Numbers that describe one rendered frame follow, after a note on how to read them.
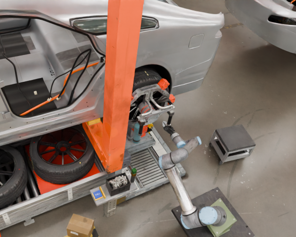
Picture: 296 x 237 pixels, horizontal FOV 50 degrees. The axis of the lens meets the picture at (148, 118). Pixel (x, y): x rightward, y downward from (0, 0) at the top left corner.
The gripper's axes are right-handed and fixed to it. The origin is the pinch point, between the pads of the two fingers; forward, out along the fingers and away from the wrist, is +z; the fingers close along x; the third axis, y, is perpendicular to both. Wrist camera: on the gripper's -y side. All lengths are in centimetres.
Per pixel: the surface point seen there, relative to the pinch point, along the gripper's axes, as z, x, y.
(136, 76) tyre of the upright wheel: 23, 18, -58
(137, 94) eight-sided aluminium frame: 7, 8, -57
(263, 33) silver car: 77, 172, 131
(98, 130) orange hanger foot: 13, -48, -53
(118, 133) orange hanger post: -31, -20, -84
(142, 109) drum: 5.5, -2.2, -36.7
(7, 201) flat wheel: -10, -142, -99
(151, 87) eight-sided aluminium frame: 11, 21, -45
